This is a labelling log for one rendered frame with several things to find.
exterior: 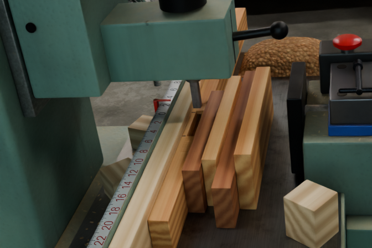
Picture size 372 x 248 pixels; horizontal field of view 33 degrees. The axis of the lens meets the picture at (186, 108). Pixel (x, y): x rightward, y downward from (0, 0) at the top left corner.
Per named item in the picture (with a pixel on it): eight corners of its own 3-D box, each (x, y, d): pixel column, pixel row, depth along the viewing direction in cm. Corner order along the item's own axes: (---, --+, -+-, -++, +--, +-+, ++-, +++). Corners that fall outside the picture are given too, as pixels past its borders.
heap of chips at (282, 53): (337, 75, 87) (337, 50, 86) (237, 78, 91) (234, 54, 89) (337, 48, 95) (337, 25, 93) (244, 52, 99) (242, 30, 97)
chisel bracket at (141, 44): (233, 92, 68) (225, 17, 64) (109, 95, 72) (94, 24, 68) (242, 63, 74) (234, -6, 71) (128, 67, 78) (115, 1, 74)
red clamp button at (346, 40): (362, 51, 66) (362, 42, 65) (332, 52, 67) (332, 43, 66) (361, 40, 68) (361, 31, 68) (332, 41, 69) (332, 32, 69)
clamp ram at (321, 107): (364, 174, 65) (363, 97, 61) (291, 174, 67) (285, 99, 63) (361, 130, 73) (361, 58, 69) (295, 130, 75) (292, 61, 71)
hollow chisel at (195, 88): (200, 108, 74) (195, 69, 71) (192, 108, 74) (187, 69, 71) (202, 104, 74) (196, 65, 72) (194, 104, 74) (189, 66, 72)
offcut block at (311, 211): (308, 217, 61) (306, 179, 59) (339, 231, 59) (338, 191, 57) (285, 236, 59) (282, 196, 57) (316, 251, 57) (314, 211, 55)
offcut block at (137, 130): (168, 139, 98) (165, 118, 96) (154, 153, 95) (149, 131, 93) (146, 135, 100) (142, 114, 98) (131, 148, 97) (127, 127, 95)
